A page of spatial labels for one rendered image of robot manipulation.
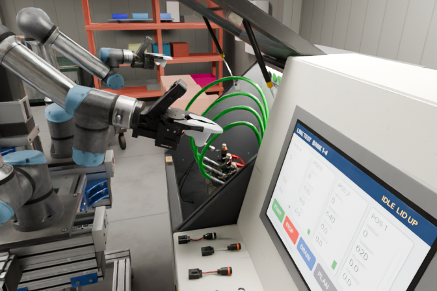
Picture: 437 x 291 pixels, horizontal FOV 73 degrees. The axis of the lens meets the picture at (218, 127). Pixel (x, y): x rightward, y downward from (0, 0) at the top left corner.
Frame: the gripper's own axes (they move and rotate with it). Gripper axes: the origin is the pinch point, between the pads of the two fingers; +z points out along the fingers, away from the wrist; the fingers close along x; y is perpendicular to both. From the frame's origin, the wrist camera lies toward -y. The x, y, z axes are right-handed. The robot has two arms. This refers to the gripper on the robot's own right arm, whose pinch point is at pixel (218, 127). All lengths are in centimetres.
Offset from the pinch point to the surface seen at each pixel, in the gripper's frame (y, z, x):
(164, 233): 148, -4, -121
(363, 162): -8.5, 23.7, 21.4
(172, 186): 49, -7, -44
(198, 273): 40.8, 5.5, 6.7
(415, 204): -8.6, 25.9, 32.6
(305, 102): -11.0, 19.1, -2.5
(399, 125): -17.1, 24.4, 24.1
